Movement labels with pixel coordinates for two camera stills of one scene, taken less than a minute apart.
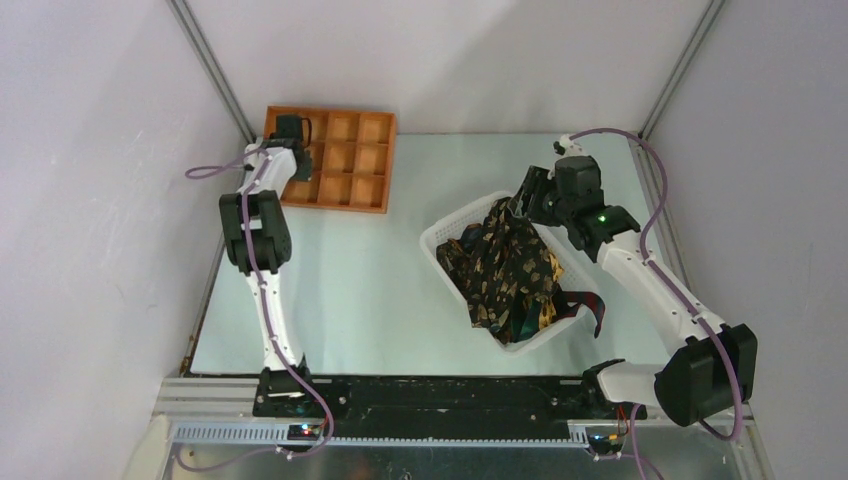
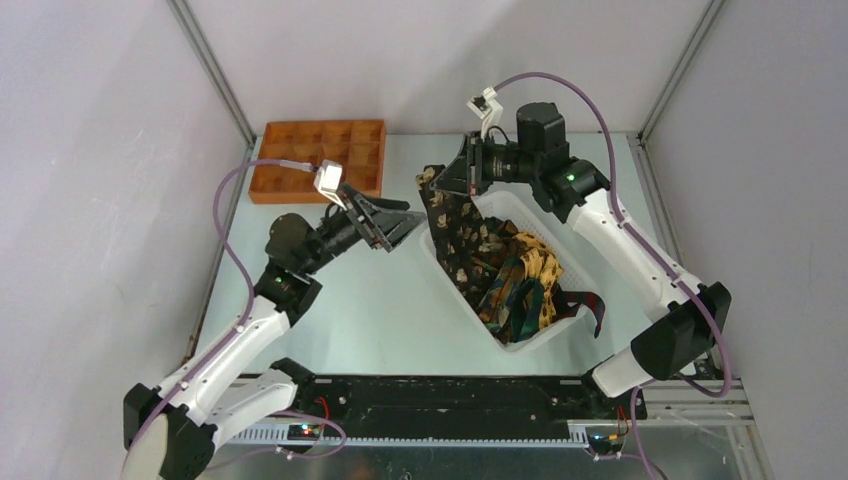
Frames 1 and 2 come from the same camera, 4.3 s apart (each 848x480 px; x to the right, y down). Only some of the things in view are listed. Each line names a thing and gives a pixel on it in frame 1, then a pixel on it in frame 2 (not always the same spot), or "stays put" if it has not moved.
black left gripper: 304,173 -> 386,229
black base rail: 460,406 stays put
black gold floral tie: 500,269 -> 468,241
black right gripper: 537,181 -> 466,175
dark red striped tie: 565,304 stays put
